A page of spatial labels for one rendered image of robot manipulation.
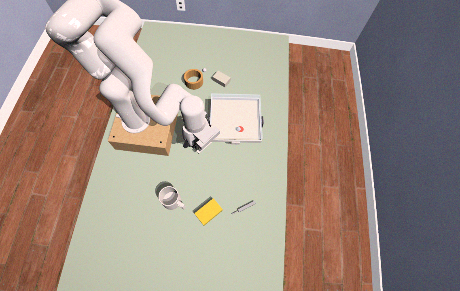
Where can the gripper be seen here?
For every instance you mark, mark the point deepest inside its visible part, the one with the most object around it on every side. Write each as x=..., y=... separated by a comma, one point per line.
x=190, y=138

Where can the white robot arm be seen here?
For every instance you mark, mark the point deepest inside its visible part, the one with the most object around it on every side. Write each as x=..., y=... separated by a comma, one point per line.
x=112, y=55

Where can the white mug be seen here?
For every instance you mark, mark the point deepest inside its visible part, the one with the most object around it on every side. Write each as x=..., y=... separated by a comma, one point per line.
x=170, y=198

